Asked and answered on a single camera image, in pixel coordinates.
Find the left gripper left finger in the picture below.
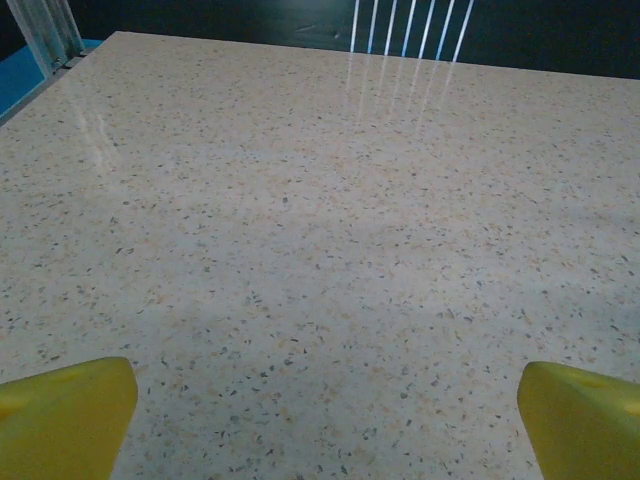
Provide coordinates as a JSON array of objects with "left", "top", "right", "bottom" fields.
[{"left": 0, "top": 355, "right": 139, "bottom": 480}]

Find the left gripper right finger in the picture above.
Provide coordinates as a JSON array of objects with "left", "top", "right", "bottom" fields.
[{"left": 517, "top": 360, "right": 640, "bottom": 480}]

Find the blue trimmed aluminium side rail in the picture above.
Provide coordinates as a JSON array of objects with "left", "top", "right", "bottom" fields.
[{"left": 0, "top": 38, "right": 104, "bottom": 126}]

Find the aluminium frame post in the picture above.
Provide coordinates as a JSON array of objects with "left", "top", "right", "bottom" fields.
[{"left": 7, "top": 0, "right": 86, "bottom": 76}]

